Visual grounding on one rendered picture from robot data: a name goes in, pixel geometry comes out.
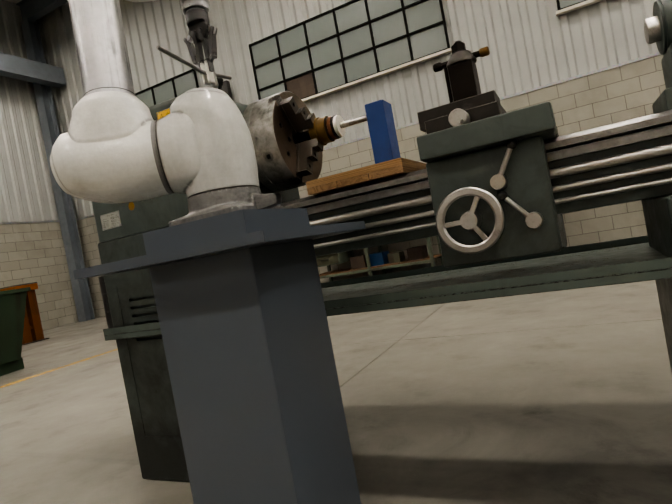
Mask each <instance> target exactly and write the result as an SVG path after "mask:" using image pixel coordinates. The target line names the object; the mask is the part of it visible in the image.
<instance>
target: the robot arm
mask: <svg viewBox="0 0 672 504"><path fill-rule="evenodd" d="M180 3H181V9H182V13H183V14H184V15H185V18H186V24H187V26H188V28H189V32H188V34H189V35H188V37H187V38H184V39H183V40H184V42H185V43H186V45H187V48H188V50H189V53H190V56H191V59H192V62H193V64H195V65H198V66H199V68H200V69H202V70H204V71H206V74H207V75H204V74H201V73H200V74H201V75H202V78H203V84H206V85H209V86H210V85H211V83H213V84H215V79H214V74H213V72H214V65H213V60H214V59H217V39H216V35H217V30H218V29H217V28H216V27H214V26H210V24H209V17H208V12H209V5H208V0H180ZM68 5H69V9H70V15H71V21H72V28H73V34H74V40H75V47H76V53H77V59H78V66H79V72H80V78H81V85H82V91H83V98H82V99H81V100H80V101H79V102H78V103H77V104H76V105H75V107H74V108H73V110H72V117H71V121H70V125H69V130H68V132H67V133H63V134H61V135H60V136H59V137H58V138H57V140H56V141H55V143H54V145H53V147H52V152H51V155H50V165H51V169H52V172H53V175H54V177H55V179H56V181H57V183H58V185H59V186H60V188H61V189H62V190H63V191H64V192H65V193H67V194H69V195H72V196H74V197H77V198H81V199H85V200H88V201H92V202H98V203H111V204H112V203H125V202H134V201H141V200H147V199H152V198H156V197H160V196H164V195H168V194H173V193H182V194H186V195H187V200H188V210H189V213H188V214H187V215H185V216H183V217H180V218H178V219H175V220H173V221H170V222H169V227H171V226H175V225H179V224H183V223H187V222H192V221H196V220H200V219H204V218H208V217H213V216H217V215H221V214H225V213H229V212H233V211H238V210H242V209H284V207H283V205H280V204H281V203H282V197H281V195H279V193H268V194H263V193H261V190H260V186H259V178H258V167H257V160H256V154H255V149H254V145H253V141H252V137H251V134H250V131H249V129H248V126H247V124H246V122H245V120H244V118H243V116H242V114H241V112H240V110H239V109H238V107H237V106H236V104H235V103H234V102H233V100H232V99H231V98H230V97H229V96H228V95H227V94H226V93H225V92H224V91H222V90H220V89H216V88H207V87H203V88H194V89H191V90H188V91H186V92H185V93H183V94H181V95H180V96H178V97H177V98H176V99H175V100H174V102H173V103H172V104H171V106H170V114H168V115H166V116H164V117H163V118H161V119H159V120H153V118H152V116H151V113H150V110H149V108H148V107H147V106H146V105H145V104H144V103H143V102H142V101H141V100H139V99H138V98H137V97H135V92H134V86H133V80H132V74H131V68H130V62H129V56H128V50H127V44H126V38H125V32H124V26H123V20H122V14H121V8H120V2H119V0H68ZM208 35H209V36H208ZM192 39H193V41H192ZM193 43H194V44H195V46H194V44H193ZM202 46H203V47H202ZM203 50H204V54H205V60H206V61H204V54H203Z"/></svg>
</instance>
